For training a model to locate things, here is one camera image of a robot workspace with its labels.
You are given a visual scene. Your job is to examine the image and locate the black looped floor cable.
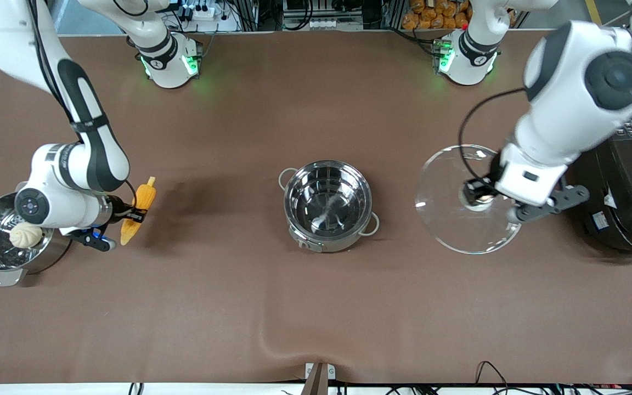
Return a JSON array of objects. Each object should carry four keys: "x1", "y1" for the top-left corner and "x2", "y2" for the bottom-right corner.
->
[{"x1": 475, "y1": 360, "x2": 510, "y2": 387}]

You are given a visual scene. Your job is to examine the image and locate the orange toy food pile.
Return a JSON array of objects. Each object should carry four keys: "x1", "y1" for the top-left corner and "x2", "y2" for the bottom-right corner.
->
[{"x1": 402, "y1": 0, "x2": 471, "y2": 30}]

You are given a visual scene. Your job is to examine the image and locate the white steamed bun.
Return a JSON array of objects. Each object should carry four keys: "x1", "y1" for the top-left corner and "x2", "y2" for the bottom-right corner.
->
[{"x1": 9, "y1": 222, "x2": 44, "y2": 249}]

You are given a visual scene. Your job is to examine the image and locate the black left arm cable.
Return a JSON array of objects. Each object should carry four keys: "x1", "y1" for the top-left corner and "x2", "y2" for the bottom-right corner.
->
[{"x1": 458, "y1": 87, "x2": 531, "y2": 190}]

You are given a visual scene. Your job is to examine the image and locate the brown table mat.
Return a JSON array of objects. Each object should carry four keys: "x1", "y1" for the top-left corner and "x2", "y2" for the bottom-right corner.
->
[{"x1": 0, "y1": 30, "x2": 632, "y2": 385}]

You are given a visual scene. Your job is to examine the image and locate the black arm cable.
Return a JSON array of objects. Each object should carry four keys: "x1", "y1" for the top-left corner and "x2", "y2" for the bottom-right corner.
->
[
  {"x1": 26, "y1": 0, "x2": 78, "y2": 124},
  {"x1": 458, "y1": 87, "x2": 531, "y2": 190}
]

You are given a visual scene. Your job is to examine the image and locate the steel pot with loop handles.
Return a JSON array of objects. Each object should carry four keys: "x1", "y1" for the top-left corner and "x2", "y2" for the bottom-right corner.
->
[{"x1": 278, "y1": 160, "x2": 380, "y2": 253}]

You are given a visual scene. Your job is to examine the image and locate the yellow corn cob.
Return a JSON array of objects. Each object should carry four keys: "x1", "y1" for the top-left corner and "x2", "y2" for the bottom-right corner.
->
[{"x1": 120, "y1": 176, "x2": 157, "y2": 246}]

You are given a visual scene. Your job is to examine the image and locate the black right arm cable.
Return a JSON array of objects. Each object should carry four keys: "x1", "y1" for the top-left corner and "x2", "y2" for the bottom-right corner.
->
[{"x1": 26, "y1": 0, "x2": 78, "y2": 124}]

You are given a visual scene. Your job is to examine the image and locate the grey metal table bracket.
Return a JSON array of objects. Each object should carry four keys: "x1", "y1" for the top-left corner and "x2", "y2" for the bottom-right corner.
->
[{"x1": 304, "y1": 362, "x2": 337, "y2": 395}]

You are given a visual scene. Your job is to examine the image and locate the round glass pot lid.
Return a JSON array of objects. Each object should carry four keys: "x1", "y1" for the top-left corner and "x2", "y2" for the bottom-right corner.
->
[{"x1": 414, "y1": 144, "x2": 522, "y2": 255}]

